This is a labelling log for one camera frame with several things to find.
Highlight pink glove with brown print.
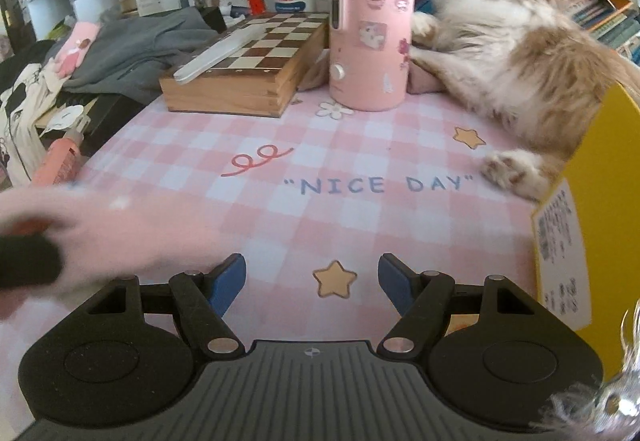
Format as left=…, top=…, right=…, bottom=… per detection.
left=54, top=21, right=104, bottom=77

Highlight pink checkered desktop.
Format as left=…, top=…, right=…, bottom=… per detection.
left=0, top=86, right=567, bottom=338

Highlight pale pink glove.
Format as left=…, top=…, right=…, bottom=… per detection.
left=0, top=186, right=226, bottom=322

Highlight black flat case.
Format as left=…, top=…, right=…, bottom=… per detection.
left=37, top=94, right=146, bottom=157

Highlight wooden chessboard box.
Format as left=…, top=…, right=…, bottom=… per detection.
left=159, top=12, right=331, bottom=118

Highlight orange and white cat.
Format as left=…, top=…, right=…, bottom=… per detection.
left=407, top=0, right=640, bottom=202

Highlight fluffy grey charm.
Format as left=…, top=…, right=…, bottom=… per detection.
left=537, top=301, right=640, bottom=439

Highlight pink cylinder with stickers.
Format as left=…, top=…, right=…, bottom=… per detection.
left=327, top=0, right=418, bottom=112

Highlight yellow cardboard box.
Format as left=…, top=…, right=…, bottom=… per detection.
left=531, top=84, right=640, bottom=383

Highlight orange bottle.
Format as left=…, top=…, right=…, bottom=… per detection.
left=30, top=130, right=85, bottom=187

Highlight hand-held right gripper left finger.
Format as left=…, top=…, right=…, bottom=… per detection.
left=82, top=252, right=247, bottom=356

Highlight white plastic ruler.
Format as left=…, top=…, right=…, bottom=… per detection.
left=172, top=24, right=271, bottom=85

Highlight white printed garment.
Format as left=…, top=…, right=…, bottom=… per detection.
left=0, top=66, right=66, bottom=187

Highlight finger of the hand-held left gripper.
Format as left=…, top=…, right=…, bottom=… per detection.
left=0, top=235, right=62, bottom=291

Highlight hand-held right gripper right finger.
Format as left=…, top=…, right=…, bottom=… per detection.
left=376, top=252, right=546, bottom=356

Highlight grey cloth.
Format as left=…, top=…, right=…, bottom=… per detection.
left=62, top=8, right=219, bottom=105

